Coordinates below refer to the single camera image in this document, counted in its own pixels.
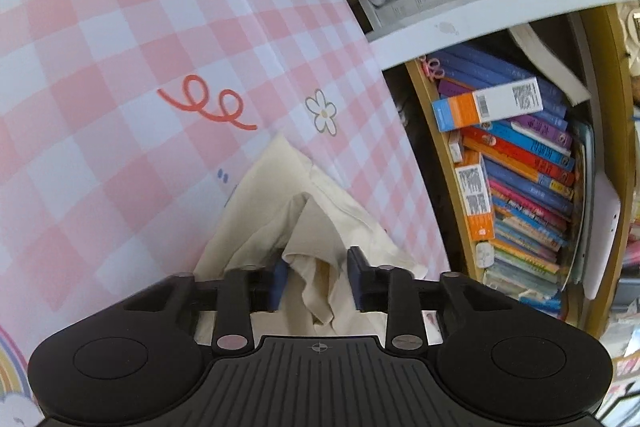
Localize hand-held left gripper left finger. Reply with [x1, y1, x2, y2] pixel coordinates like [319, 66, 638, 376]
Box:
[120, 259, 290, 356]

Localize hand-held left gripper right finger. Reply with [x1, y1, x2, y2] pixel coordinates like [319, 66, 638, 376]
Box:
[346, 246, 525, 355]

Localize cream t-shirt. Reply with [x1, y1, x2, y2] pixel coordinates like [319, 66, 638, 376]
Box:
[192, 133, 430, 338]

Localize white orange carton box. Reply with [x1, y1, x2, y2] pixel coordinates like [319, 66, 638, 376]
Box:
[455, 157, 496, 242]
[431, 77, 544, 132]

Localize row of colourful books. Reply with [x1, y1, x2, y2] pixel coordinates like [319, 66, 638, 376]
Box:
[432, 44, 596, 315]

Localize pink looped clip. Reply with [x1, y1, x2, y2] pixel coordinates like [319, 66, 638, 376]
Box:
[420, 56, 446, 82]

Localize pink checked table mat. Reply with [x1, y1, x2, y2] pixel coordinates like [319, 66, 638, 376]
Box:
[0, 0, 451, 427]

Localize white cardboard box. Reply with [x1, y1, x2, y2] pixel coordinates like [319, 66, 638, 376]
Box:
[372, 0, 476, 28]

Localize white paperback book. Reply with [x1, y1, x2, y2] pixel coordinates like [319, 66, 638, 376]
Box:
[510, 24, 592, 104]

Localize wooden bookshelf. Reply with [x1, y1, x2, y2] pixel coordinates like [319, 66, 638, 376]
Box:
[405, 2, 636, 340]

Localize white shelf frame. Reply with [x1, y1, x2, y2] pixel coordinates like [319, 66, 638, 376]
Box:
[365, 0, 640, 70]

